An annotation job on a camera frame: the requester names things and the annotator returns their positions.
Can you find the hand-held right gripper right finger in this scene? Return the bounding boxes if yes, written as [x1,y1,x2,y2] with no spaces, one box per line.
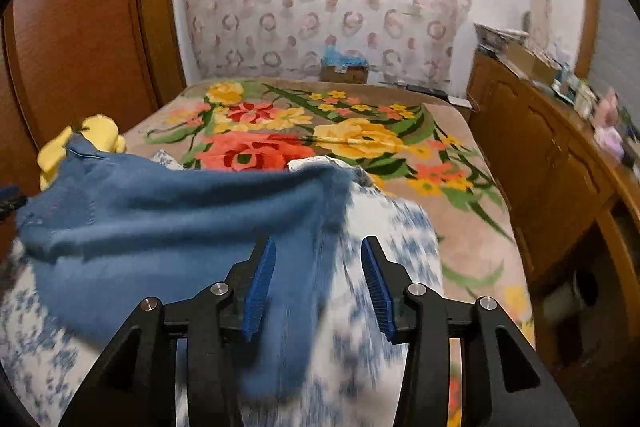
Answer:
[361,236,581,427]

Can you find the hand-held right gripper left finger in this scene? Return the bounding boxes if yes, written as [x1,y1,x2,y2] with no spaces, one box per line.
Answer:
[60,236,277,427]

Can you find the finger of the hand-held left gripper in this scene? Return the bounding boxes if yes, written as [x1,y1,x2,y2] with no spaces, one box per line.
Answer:
[0,187,26,215]

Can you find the blue denim pants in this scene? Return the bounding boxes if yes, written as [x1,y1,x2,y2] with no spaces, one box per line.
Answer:
[15,142,361,400]

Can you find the white blue floral cloth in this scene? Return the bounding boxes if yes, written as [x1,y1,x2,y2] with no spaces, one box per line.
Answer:
[0,149,446,427]

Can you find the yellow plush toy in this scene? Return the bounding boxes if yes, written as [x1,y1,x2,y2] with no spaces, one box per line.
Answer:
[37,114,127,190]

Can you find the brown floral blanket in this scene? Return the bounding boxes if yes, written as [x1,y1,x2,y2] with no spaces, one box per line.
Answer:
[122,79,536,427]

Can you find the wooden wardrobe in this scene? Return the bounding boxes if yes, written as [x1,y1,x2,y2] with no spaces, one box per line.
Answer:
[2,0,188,148]

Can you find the wooden dresser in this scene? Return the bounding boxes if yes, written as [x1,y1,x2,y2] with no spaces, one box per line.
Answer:
[467,49,640,373]

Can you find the open cardboard box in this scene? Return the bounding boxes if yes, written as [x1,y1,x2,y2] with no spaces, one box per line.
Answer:
[505,42,556,80]

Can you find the stack of papers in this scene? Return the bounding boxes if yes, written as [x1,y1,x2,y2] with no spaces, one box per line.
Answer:
[474,23,528,58]

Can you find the pink container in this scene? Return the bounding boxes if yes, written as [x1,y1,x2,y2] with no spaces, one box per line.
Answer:
[595,89,626,162]

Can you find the grey window blind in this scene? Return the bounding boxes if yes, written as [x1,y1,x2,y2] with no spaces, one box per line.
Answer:
[590,0,640,108]

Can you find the wooden window frame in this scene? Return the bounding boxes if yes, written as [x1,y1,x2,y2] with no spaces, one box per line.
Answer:
[575,0,601,78]

